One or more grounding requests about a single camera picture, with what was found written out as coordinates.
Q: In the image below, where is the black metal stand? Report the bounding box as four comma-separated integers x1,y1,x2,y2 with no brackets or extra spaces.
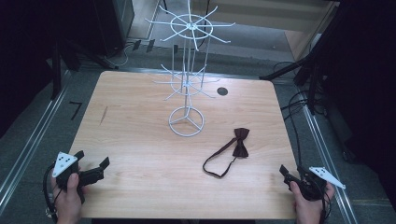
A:
50,18,120,101
259,6,356,116

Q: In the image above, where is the person's left hand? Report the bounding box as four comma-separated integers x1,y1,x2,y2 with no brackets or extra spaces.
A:
50,173,83,224

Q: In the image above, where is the dark brown bow tie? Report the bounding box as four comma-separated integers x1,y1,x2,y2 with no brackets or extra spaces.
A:
202,127,250,179

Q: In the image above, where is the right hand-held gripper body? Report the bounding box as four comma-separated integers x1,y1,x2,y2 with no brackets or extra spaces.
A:
285,166,347,202

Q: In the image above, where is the black cable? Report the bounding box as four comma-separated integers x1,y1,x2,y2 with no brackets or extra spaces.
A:
317,183,333,224
42,163,60,224
279,90,321,169

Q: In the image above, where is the person's right hand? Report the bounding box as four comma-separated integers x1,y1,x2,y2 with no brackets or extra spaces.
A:
290,180,335,224

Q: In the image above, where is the dark cabinet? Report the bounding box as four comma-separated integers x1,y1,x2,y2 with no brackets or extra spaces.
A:
92,0,135,58

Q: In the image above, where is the white cable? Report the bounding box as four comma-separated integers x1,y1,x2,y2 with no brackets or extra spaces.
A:
103,40,141,68

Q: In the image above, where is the white wire display rack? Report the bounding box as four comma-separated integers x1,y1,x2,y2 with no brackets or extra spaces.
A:
144,0,236,138

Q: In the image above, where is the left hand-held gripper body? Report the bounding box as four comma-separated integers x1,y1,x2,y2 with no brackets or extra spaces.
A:
51,151,105,204

